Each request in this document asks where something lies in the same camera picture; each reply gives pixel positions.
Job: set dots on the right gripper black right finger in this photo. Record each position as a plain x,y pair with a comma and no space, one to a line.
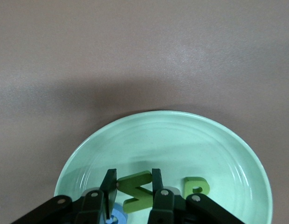
163,205

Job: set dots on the green letter N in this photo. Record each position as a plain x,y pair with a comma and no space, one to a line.
132,180

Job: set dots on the green letter B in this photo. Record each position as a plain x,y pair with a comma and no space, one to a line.
190,186

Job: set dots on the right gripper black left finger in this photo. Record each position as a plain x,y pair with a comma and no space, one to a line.
93,205

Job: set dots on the blue letter G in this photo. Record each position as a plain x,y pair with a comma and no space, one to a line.
119,215

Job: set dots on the light green plate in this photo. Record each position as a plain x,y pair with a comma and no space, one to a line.
181,144

